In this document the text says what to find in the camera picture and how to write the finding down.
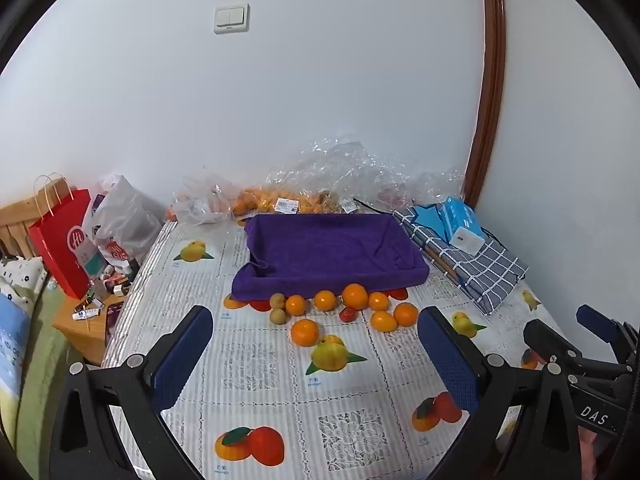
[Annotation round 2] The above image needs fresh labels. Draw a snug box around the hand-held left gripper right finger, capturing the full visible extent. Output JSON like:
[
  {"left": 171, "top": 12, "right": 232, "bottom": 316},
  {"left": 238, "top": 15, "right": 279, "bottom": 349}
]
[{"left": 417, "top": 306, "right": 583, "bottom": 480}]

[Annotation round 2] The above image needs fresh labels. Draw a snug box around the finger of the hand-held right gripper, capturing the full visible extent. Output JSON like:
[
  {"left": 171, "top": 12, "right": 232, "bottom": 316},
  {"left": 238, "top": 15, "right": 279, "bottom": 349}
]
[
  {"left": 576, "top": 304, "right": 628, "bottom": 347},
  {"left": 523, "top": 318, "right": 585, "bottom": 367}
]

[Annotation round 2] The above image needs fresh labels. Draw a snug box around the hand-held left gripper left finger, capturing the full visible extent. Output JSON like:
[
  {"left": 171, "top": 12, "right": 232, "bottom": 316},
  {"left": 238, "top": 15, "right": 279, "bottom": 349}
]
[{"left": 50, "top": 305, "right": 216, "bottom": 480}]

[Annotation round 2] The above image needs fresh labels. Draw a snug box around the large orange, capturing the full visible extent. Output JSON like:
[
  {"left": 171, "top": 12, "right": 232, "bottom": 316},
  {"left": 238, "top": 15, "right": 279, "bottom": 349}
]
[{"left": 342, "top": 283, "right": 370, "bottom": 311}]

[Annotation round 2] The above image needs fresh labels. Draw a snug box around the purple towel-lined tray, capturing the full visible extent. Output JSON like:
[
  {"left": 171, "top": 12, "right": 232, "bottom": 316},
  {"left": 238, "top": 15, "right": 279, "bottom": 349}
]
[{"left": 231, "top": 212, "right": 431, "bottom": 303}]

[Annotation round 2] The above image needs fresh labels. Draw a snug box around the person's right hand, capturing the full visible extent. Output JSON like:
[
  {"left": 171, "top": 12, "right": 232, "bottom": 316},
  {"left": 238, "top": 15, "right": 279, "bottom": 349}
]
[{"left": 579, "top": 427, "right": 608, "bottom": 480}]

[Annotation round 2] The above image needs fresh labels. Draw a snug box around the dark phone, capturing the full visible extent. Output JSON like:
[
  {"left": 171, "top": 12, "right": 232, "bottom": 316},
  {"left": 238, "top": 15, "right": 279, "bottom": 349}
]
[{"left": 104, "top": 300, "right": 126, "bottom": 348}]

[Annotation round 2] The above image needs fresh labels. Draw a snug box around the checked cloth bag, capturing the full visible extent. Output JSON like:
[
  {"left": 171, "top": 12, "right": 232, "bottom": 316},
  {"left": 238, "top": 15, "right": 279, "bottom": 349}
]
[{"left": 392, "top": 207, "right": 530, "bottom": 316}]

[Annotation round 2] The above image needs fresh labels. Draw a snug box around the cluster of small cosmetic bottles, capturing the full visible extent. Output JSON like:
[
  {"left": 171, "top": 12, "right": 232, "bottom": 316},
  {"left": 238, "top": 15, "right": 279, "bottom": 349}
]
[{"left": 71, "top": 255, "right": 142, "bottom": 322}]

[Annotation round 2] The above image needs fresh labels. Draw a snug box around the wooden nightstand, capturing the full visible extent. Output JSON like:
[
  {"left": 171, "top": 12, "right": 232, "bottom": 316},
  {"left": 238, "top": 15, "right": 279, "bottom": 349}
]
[{"left": 51, "top": 280, "right": 132, "bottom": 367}]

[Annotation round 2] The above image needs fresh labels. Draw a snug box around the blue tissue pack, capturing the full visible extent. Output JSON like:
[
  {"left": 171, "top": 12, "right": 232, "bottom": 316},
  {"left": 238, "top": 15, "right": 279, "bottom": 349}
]
[{"left": 436, "top": 196, "right": 488, "bottom": 256}]

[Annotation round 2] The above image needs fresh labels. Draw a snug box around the white teal carton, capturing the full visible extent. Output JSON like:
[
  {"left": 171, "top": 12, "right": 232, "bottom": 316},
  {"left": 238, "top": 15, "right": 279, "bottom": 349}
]
[{"left": 75, "top": 232, "right": 104, "bottom": 279}]

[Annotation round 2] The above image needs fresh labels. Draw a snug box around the blue paper packet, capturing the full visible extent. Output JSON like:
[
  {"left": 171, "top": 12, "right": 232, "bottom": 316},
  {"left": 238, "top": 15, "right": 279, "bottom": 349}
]
[{"left": 409, "top": 204, "right": 451, "bottom": 242}]

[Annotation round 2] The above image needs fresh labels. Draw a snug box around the white plastic bag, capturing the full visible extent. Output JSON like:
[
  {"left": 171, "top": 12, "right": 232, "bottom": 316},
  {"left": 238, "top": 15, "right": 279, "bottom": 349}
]
[{"left": 82, "top": 174, "right": 166, "bottom": 267}]

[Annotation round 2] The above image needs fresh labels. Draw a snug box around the clear plastic bag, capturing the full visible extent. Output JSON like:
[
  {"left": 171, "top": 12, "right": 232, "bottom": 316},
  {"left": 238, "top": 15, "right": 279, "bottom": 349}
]
[{"left": 170, "top": 171, "right": 246, "bottom": 226}]

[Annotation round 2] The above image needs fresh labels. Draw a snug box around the red paper bag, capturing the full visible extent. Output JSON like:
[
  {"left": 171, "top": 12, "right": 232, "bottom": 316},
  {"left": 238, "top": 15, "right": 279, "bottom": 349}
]
[{"left": 27, "top": 172, "right": 94, "bottom": 301}]

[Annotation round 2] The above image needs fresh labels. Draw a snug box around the blue white pillow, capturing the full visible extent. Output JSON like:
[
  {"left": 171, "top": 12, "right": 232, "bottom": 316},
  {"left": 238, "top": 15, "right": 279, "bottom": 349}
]
[{"left": 0, "top": 292, "right": 32, "bottom": 403}]

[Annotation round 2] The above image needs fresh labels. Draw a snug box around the floral pillow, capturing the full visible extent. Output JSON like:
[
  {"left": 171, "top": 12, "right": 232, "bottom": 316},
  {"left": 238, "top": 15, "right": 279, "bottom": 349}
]
[{"left": 0, "top": 255, "right": 48, "bottom": 307}]

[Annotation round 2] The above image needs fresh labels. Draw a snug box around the clear bag of small oranges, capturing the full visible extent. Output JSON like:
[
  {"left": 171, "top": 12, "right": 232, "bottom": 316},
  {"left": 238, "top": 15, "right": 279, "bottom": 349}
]
[{"left": 232, "top": 132, "right": 466, "bottom": 216}]

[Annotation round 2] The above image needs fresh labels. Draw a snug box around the wooden headboard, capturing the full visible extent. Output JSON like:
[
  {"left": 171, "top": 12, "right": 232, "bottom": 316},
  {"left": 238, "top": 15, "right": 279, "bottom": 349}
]
[{"left": 0, "top": 196, "right": 57, "bottom": 261}]

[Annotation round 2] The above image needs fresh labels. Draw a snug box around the brown wooden door frame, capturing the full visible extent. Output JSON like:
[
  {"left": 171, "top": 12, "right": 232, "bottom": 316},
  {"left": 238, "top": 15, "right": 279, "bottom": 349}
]
[{"left": 462, "top": 0, "right": 508, "bottom": 206}]

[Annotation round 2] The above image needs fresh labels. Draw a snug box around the white light switch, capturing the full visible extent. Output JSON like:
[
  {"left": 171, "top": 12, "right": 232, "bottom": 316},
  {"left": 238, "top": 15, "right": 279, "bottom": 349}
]
[{"left": 214, "top": 4, "right": 250, "bottom": 35}]

